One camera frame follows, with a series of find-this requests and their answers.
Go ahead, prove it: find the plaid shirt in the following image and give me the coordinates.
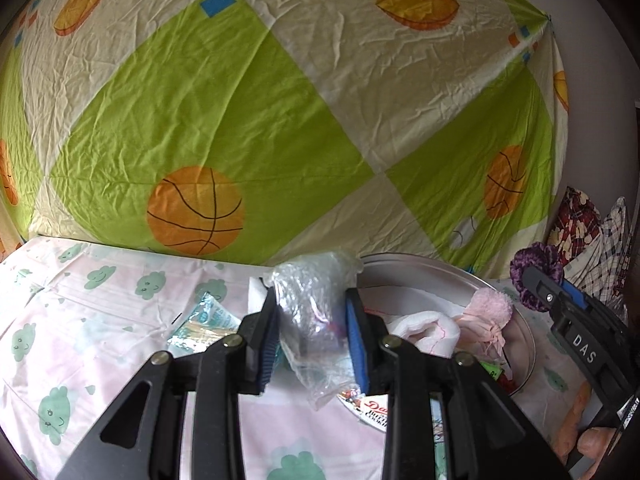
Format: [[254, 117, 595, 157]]
[[565, 196, 633, 306]]

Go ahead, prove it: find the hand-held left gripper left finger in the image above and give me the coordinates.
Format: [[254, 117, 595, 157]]
[[55, 287, 280, 480]]

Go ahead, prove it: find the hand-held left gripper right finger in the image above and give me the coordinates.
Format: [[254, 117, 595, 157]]
[[345, 287, 571, 480]]

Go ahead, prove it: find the dark red floral cloth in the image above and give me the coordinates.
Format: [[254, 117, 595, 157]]
[[545, 186, 603, 261]]

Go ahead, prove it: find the purple scrunchie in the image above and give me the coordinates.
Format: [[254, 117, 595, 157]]
[[510, 242, 566, 313]]

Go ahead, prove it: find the white cloud-print bed sheet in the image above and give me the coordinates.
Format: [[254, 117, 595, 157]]
[[0, 237, 601, 480]]

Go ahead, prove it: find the pink baby hat with pompom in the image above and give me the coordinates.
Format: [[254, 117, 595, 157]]
[[452, 287, 515, 361]]

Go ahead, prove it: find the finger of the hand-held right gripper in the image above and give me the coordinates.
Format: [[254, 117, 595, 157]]
[[521, 265, 577, 319], [561, 279, 629, 334]]

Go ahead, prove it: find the teal snack packet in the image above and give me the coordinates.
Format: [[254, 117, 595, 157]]
[[166, 291, 243, 358]]

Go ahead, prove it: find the round metal tin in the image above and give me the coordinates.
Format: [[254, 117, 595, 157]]
[[337, 252, 538, 433]]

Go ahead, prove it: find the white fleece cloth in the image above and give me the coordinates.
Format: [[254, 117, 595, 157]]
[[387, 310, 462, 359]]

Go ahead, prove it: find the person's right hand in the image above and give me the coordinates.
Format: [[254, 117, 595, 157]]
[[554, 382, 626, 467]]

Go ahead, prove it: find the green cream basketball-print hanging sheet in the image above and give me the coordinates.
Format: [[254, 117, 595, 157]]
[[0, 0, 571, 273]]

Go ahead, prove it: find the clear plastic bag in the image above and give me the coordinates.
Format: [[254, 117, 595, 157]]
[[262, 250, 366, 411]]

